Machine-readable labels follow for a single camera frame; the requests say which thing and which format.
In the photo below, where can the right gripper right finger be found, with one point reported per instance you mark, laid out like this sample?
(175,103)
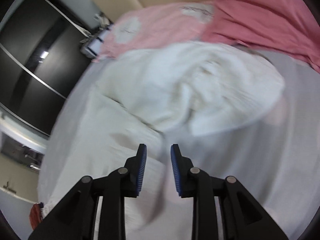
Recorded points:
(221,204)

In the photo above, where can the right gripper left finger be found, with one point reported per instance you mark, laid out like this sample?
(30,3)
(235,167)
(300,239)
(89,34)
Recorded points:
(74,215)

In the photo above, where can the white muslin blanket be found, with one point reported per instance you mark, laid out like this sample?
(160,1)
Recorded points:
(141,96)

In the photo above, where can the rust red folded sweater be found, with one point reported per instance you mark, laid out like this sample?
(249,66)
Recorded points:
(35,215)

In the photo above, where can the grey polka dot bedsheet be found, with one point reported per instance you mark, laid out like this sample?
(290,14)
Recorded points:
(275,158)

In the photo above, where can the beige room door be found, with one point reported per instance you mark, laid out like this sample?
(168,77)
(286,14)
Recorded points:
(18,179)

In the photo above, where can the black sliding wardrobe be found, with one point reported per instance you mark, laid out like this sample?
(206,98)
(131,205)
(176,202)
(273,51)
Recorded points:
(41,62)

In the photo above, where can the white nightstand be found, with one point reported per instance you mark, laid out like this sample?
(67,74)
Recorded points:
(91,46)

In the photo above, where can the dark pink pillow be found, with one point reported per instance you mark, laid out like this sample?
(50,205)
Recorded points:
(287,26)

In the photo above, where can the light pink printed pillow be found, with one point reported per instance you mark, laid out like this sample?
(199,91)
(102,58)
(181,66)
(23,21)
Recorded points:
(156,27)

